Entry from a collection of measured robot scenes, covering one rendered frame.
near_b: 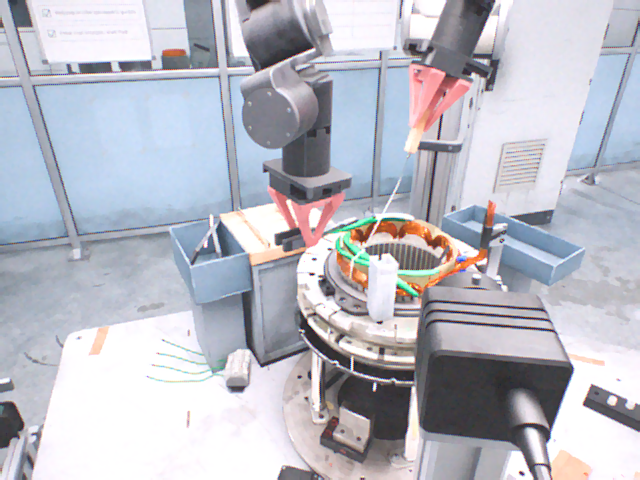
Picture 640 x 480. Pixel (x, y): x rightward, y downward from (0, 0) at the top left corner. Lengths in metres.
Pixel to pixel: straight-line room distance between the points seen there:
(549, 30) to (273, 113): 2.70
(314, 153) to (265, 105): 0.10
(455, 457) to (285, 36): 0.41
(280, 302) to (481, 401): 0.79
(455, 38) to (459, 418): 0.52
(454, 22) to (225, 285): 0.57
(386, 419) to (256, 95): 0.67
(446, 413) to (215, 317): 0.79
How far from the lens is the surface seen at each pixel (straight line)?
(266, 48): 0.51
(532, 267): 0.92
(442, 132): 1.13
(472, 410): 0.17
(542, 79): 3.12
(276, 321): 0.97
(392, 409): 0.95
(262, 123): 0.45
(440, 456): 0.20
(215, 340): 0.97
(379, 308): 0.62
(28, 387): 2.38
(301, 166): 0.52
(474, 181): 3.06
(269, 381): 0.99
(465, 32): 0.63
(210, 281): 0.86
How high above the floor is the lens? 1.50
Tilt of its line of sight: 30 degrees down
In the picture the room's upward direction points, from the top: straight up
